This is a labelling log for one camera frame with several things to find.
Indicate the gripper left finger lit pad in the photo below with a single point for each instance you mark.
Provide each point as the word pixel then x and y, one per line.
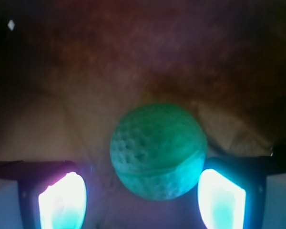
pixel 41 195

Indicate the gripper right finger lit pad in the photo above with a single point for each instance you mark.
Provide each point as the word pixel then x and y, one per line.
pixel 244 192

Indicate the green dimpled ball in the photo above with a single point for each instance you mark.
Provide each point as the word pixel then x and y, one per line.
pixel 158 151

